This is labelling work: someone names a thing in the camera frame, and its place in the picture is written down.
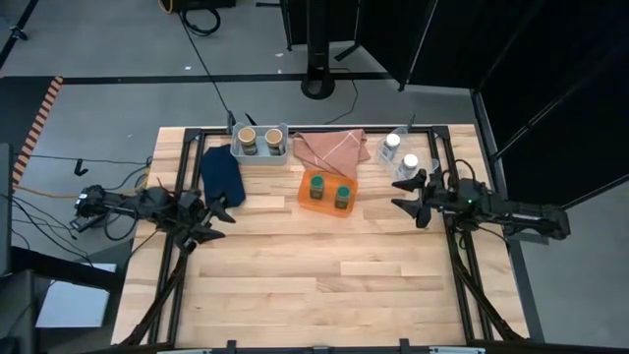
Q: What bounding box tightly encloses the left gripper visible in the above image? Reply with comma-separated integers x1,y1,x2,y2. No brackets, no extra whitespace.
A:
176,189,238,246

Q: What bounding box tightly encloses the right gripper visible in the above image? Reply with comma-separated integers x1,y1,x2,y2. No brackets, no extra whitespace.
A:
391,169,466,230

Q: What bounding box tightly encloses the white-lid spice jar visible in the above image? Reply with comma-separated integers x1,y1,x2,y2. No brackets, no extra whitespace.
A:
381,132,402,162
396,152,421,182

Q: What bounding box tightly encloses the green-lid spice jar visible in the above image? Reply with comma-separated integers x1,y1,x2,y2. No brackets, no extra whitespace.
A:
309,174,326,202
333,184,353,210

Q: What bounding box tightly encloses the orange plastic bin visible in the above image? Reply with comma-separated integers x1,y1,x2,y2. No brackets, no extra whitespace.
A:
296,168,360,219

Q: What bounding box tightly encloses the tan-lid spice jar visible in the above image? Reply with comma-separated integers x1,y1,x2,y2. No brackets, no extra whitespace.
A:
264,127,287,157
237,126,258,156

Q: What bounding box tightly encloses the clear plastic bin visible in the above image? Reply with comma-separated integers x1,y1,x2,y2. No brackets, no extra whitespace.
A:
374,125,441,184

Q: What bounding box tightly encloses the navy blue folded cloth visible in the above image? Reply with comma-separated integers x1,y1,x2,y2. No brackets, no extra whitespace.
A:
199,145,247,209

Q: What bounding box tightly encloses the pink folded cloth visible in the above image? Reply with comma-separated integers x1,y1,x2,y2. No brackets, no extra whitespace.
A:
292,128,372,182

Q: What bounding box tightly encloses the white flat panel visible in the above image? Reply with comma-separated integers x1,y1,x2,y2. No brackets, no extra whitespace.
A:
34,263,118,329

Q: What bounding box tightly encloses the black pole stand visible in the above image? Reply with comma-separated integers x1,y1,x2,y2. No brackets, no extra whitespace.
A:
300,0,337,101

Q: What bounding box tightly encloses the orange black hazard strip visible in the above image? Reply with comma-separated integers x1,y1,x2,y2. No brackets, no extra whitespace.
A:
12,75,65,187

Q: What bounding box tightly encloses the black tripod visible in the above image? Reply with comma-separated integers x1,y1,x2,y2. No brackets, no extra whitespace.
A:
0,0,39,68

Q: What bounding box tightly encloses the black aluminium table frame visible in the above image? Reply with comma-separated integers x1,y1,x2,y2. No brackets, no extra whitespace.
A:
117,125,530,354

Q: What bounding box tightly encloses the long black floor cable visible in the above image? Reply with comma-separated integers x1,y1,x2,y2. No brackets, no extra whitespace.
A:
177,13,233,123

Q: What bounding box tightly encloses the yellow floor cable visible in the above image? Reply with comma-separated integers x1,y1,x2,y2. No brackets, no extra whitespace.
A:
12,166,151,201

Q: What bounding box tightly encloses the coiled black cable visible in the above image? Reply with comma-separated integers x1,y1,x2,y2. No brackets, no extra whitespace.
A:
177,5,222,37

